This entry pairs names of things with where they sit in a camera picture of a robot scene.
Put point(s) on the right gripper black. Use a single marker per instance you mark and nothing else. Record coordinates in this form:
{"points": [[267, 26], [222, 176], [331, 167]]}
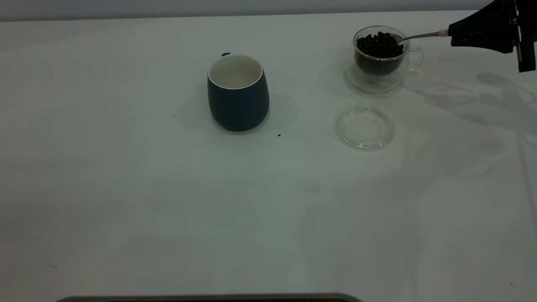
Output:
{"points": [[527, 29]]}

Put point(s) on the dark blue ceramic mug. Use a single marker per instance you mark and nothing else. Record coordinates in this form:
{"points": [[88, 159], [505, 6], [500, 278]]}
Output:
{"points": [[239, 107]]}

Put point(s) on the dark roasted coffee beans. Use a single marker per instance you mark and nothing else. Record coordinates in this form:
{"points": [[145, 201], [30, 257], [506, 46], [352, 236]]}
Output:
{"points": [[375, 48]]}

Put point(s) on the clear glass saucer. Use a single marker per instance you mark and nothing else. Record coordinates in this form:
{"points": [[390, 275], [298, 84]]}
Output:
{"points": [[365, 130]]}

